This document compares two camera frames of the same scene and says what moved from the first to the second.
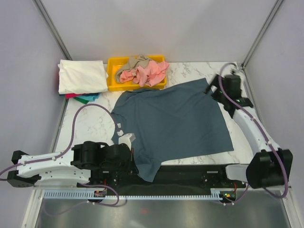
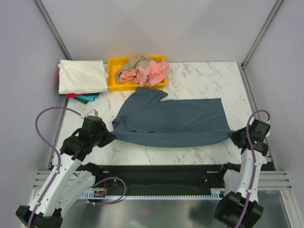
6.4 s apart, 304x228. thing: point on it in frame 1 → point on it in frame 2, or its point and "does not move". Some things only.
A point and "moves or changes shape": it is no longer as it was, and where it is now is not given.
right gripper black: [214, 83] → [233, 136]
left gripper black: [130, 168] → [109, 137]
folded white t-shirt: [82, 76] does not move
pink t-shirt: [150, 74] does not move
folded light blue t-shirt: [90, 96] does not move
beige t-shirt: [133, 63] does not move
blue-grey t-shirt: [166, 124] moves or changes shape
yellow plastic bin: [113, 63] does not move
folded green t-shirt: [81, 100] does not move
